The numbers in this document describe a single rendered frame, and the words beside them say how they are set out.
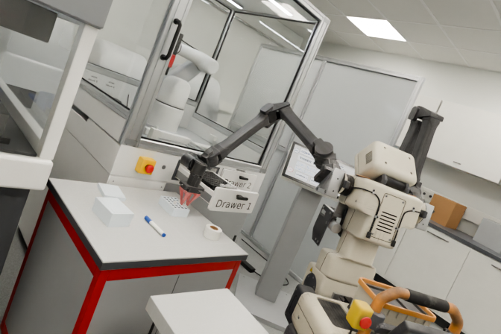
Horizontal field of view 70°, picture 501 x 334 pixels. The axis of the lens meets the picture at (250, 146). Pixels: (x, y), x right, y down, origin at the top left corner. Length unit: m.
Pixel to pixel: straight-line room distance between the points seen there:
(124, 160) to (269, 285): 1.57
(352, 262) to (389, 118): 1.87
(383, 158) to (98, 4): 1.13
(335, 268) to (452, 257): 2.81
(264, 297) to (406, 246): 2.04
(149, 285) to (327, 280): 0.69
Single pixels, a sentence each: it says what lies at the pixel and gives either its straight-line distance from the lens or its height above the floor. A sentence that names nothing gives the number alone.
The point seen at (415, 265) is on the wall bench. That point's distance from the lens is 4.37.
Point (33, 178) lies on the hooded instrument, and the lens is 1.34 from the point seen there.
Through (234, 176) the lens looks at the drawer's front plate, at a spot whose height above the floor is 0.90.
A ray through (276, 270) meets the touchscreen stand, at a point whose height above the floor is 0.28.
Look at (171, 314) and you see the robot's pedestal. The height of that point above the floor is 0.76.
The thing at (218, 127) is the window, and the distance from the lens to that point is 1.94.
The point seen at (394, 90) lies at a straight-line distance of 3.27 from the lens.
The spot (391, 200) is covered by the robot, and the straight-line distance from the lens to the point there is 1.47.
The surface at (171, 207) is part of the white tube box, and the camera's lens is 1.58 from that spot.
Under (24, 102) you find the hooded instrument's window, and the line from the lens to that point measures 1.26.
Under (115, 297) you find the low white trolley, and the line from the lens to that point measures 1.26.
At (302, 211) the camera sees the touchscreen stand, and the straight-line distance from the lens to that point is 2.63.
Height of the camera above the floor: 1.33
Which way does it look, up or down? 6 degrees down
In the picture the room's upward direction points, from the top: 23 degrees clockwise
